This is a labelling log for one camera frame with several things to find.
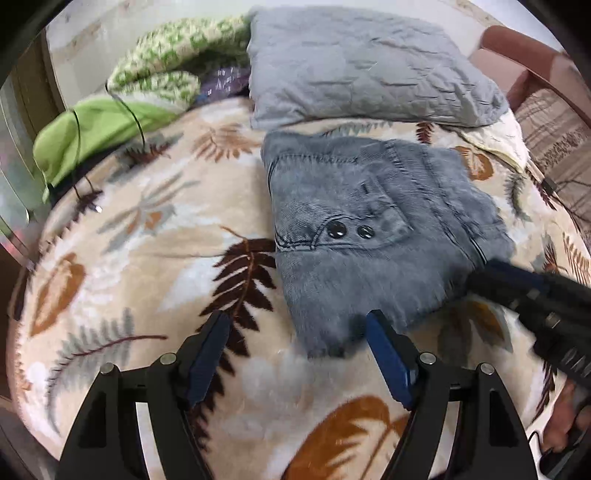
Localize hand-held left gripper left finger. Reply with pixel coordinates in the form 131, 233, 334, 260
55, 310, 232, 480

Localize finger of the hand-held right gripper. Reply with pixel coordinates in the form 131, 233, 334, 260
468, 257, 552, 315

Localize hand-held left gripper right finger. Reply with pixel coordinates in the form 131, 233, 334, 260
367, 310, 539, 480

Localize grey denim jeans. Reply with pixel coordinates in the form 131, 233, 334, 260
261, 131, 515, 360

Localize person's right hand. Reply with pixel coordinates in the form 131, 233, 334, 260
542, 382, 591, 457

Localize leaf printed blanket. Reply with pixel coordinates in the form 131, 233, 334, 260
7, 97, 591, 480

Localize cream sheet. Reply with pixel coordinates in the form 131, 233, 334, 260
457, 110, 529, 174

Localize brown patterned cloth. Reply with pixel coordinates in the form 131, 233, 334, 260
512, 88, 591, 222

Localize lime green cloth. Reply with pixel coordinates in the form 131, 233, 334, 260
32, 97, 181, 204

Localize grey pillow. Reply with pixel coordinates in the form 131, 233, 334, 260
247, 6, 511, 130

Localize purple patterned cloth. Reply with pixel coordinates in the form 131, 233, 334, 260
198, 65, 252, 100

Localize green patterned white quilt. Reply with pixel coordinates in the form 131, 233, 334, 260
107, 16, 252, 109

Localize black cable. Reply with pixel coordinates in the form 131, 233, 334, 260
69, 82, 158, 214

